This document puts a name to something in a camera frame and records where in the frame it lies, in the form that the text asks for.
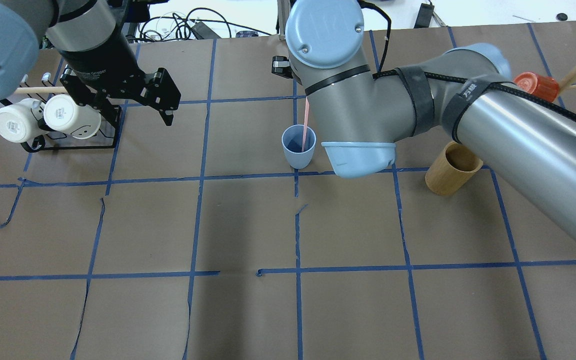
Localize aluminium frame post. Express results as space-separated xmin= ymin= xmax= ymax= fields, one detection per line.
xmin=276 ymin=0 xmax=292 ymax=41

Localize white mug rack end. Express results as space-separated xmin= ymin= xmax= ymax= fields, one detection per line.
xmin=43 ymin=94 xmax=102 ymax=140
xmin=0 ymin=98 xmax=48 ymax=144

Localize black power adapter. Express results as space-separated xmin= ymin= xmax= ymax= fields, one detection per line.
xmin=190 ymin=22 xmax=221 ymax=40

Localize wooden rack dowel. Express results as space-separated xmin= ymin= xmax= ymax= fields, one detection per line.
xmin=13 ymin=86 xmax=68 ymax=94

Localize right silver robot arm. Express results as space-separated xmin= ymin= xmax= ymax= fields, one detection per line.
xmin=285 ymin=0 xmax=576 ymax=240

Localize light blue plastic cup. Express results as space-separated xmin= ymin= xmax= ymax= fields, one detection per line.
xmin=281 ymin=124 xmax=317 ymax=170

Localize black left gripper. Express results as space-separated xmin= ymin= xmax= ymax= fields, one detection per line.
xmin=61 ymin=30 xmax=181 ymax=128

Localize pink chopstick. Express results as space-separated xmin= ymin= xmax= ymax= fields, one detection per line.
xmin=301 ymin=97 xmax=310 ymax=153

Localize black wire mug rack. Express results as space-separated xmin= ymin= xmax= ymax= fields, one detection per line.
xmin=20 ymin=67 xmax=122 ymax=153

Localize bamboo chopstick holder cup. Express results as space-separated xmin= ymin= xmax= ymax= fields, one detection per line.
xmin=424 ymin=141 xmax=483 ymax=197

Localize white mug far rack end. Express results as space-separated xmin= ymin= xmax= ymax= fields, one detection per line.
xmin=43 ymin=94 xmax=102 ymax=140

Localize orange cup on stand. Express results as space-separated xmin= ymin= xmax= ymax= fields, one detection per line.
xmin=513 ymin=71 xmax=560 ymax=102

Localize white mug near rack end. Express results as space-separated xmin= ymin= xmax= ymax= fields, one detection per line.
xmin=0 ymin=98 xmax=48 ymax=144

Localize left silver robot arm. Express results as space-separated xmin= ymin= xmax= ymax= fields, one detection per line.
xmin=0 ymin=0 xmax=181 ymax=126

